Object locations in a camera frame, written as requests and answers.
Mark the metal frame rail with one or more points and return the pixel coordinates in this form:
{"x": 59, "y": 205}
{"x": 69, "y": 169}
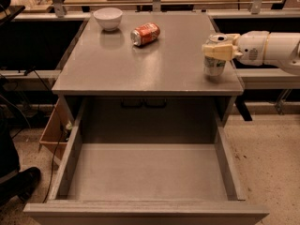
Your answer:
{"x": 150, "y": 3}

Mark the black shoe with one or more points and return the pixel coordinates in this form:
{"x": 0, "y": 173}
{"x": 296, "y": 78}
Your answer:
{"x": 21, "y": 185}

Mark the open grey top drawer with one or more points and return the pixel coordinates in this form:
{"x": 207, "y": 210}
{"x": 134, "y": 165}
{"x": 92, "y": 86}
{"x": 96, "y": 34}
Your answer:
{"x": 163, "y": 163}

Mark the silver green 7up can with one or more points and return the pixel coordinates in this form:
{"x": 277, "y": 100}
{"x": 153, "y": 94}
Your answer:
{"x": 214, "y": 67}

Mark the orange soda can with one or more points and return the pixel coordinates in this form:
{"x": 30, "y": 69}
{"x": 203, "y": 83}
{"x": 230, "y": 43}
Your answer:
{"x": 145, "y": 34}

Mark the white bowl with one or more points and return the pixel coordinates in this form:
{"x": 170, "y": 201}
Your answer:
{"x": 108, "y": 18}

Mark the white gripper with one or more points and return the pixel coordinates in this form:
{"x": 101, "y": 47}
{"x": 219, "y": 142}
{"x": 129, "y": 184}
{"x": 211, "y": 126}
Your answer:
{"x": 250, "y": 48}

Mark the cardboard box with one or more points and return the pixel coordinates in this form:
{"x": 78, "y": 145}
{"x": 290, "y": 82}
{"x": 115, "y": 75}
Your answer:
{"x": 55, "y": 135}

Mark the grey cabinet counter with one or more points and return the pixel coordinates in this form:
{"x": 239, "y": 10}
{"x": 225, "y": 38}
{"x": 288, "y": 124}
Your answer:
{"x": 108, "y": 64}

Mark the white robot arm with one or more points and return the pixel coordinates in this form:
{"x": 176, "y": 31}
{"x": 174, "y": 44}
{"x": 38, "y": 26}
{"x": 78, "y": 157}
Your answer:
{"x": 282, "y": 50}

